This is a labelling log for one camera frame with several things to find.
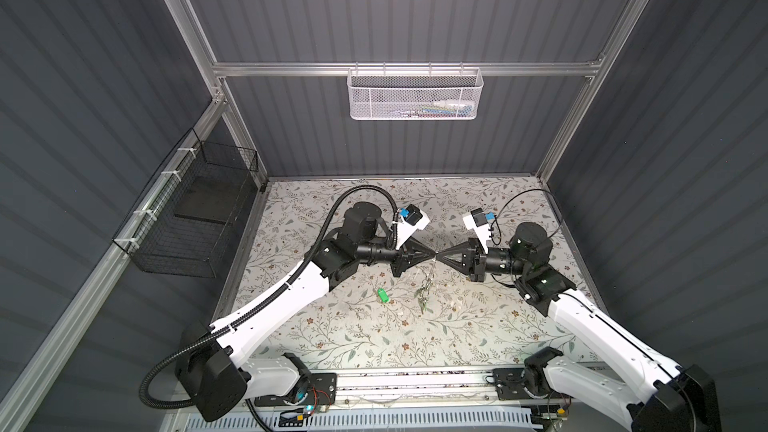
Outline left aluminium frame post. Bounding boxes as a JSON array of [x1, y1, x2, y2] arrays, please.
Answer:
[[163, 0, 268, 186]]

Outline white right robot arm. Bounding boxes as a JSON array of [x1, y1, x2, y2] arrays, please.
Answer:
[[436, 215, 722, 431]]

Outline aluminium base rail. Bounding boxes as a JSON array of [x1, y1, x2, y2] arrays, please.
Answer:
[[179, 362, 625, 412]]

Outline horizontal aluminium frame bar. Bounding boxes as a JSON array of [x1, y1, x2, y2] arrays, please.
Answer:
[[212, 61, 601, 78]]

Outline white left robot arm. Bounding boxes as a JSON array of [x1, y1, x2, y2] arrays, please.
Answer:
[[175, 202, 435, 422]]

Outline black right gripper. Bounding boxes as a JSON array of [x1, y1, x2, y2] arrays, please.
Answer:
[[436, 238, 527, 284]]

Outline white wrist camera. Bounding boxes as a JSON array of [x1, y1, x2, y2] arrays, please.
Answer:
[[462, 208, 495, 253], [394, 204, 430, 250]]

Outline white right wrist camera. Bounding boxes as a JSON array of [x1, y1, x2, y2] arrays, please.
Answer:
[[462, 208, 495, 253]]

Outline left side aluminium rail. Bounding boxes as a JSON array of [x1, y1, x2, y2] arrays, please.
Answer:
[[1, 93, 227, 431]]

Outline items in white basket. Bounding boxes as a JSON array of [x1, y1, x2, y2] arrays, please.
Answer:
[[392, 99, 477, 119]]

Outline white slotted cable duct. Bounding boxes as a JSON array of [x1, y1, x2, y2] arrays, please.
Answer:
[[185, 406, 544, 431]]

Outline black corrugated cable conduit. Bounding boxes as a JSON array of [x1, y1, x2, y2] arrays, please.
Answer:
[[139, 184, 400, 410]]

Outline thin black camera cable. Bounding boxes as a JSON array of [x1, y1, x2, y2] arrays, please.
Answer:
[[490, 187, 562, 247]]

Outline green key tag with key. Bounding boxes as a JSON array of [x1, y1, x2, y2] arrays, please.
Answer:
[[377, 288, 390, 303]]

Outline white wire mesh basket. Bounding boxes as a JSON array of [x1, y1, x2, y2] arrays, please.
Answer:
[[346, 73, 484, 121]]

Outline aluminium frame corner post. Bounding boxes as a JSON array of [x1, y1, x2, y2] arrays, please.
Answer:
[[536, 0, 650, 185]]

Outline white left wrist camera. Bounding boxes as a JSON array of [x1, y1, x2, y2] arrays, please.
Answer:
[[394, 204, 430, 250]]

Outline black wire basket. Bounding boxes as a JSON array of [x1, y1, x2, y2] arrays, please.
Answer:
[[128, 139, 259, 279]]

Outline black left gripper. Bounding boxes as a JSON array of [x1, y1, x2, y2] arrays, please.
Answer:
[[354, 236, 434, 277]]

